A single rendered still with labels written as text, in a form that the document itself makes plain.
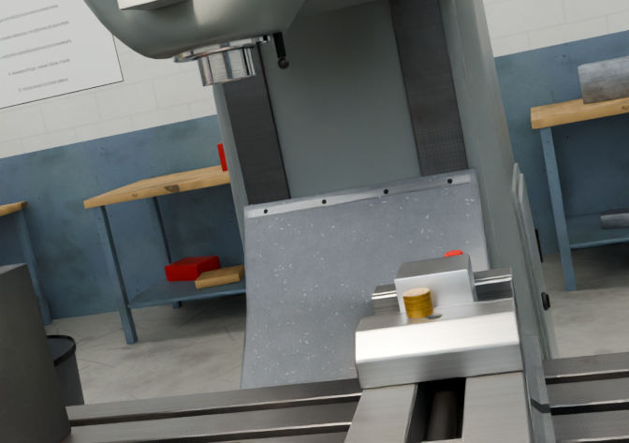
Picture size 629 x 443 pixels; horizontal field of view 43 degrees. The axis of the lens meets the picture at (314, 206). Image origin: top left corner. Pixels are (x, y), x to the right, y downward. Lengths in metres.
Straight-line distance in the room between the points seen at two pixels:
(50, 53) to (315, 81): 4.75
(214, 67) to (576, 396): 0.41
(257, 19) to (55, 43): 5.11
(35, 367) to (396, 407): 0.41
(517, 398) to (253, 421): 0.31
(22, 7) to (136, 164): 1.29
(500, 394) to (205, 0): 0.35
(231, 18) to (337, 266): 0.50
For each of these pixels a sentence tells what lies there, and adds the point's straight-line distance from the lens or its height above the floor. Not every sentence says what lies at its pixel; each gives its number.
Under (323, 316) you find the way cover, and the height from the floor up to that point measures 0.98.
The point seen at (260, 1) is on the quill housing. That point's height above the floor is 1.33.
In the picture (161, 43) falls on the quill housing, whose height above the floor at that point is 1.32.
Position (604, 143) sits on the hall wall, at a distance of 4.90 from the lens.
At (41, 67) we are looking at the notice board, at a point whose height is 1.73.
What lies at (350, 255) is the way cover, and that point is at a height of 1.04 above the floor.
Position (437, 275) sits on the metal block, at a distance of 0.66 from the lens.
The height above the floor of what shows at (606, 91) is 0.93.
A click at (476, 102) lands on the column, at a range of 1.05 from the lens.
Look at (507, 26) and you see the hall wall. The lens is 4.85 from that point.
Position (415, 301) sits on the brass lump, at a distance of 0.63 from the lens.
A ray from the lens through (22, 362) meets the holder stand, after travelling 0.85.
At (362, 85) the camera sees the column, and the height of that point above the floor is 1.25.
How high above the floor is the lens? 1.26
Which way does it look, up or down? 9 degrees down
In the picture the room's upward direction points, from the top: 12 degrees counter-clockwise
